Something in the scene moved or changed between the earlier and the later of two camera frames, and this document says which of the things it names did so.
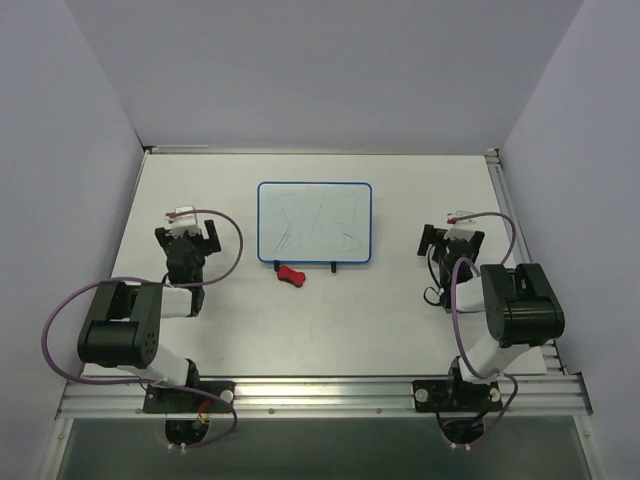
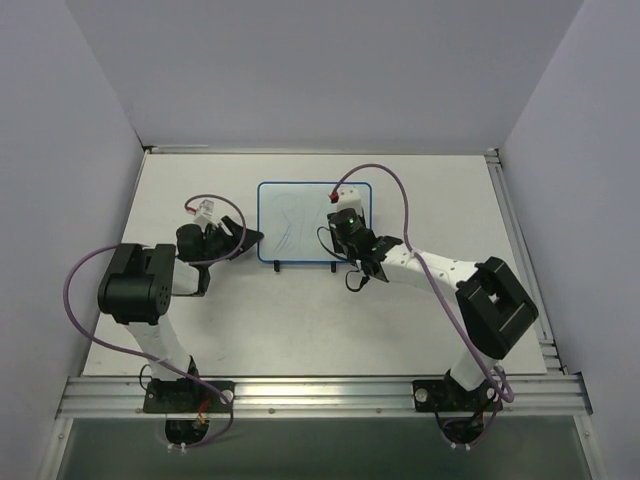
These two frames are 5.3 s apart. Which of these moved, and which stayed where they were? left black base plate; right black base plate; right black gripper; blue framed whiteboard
Moved: right black gripper
Stayed: right black base plate; blue framed whiteboard; left black base plate
